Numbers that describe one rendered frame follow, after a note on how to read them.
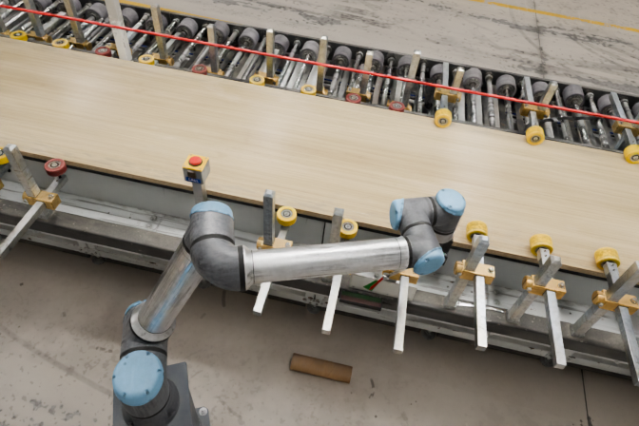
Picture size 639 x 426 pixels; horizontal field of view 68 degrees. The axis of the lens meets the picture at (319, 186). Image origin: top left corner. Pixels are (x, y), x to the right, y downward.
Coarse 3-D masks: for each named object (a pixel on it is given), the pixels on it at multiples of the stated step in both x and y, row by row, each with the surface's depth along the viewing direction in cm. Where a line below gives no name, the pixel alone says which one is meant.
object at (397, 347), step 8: (400, 280) 180; (408, 280) 180; (400, 288) 177; (400, 296) 175; (400, 304) 172; (400, 312) 170; (400, 320) 168; (400, 328) 166; (400, 336) 164; (400, 344) 162; (400, 352) 161
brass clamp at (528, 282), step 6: (528, 276) 173; (522, 282) 174; (528, 282) 170; (534, 282) 170; (552, 282) 171; (558, 282) 171; (564, 282) 171; (528, 288) 171; (534, 288) 170; (540, 288) 170; (546, 288) 169; (552, 288) 169; (558, 288) 169; (564, 288) 169; (534, 294) 173; (540, 294) 172; (558, 294) 170; (564, 294) 169
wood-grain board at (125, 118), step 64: (0, 64) 245; (64, 64) 249; (128, 64) 254; (0, 128) 212; (64, 128) 216; (128, 128) 219; (192, 128) 223; (256, 128) 226; (320, 128) 230; (384, 128) 234; (448, 128) 238; (256, 192) 198; (320, 192) 201; (384, 192) 204; (512, 192) 210; (576, 192) 214; (512, 256) 188; (576, 256) 189
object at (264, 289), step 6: (282, 228) 193; (288, 228) 193; (282, 234) 191; (264, 282) 175; (270, 282) 175; (264, 288) 174; (264, 294) 172; (258, 300) 170; (264, 300) 170; (258, 306) 168; (258, 312) 167
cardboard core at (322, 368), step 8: (296, 360) 235; (304, 360) 235; (312, 360) 235; (320, 360) 236; (296, 368) 235; (304, 368) 234; (312, 368) 234; (320, 368) 234; (328, 368) 234; (336, 368) 234; (344, 368) 234; (352, 368) 235; (320, 376) 235; (328, 376) 233; (336, 376) 233; (344, 376) 232
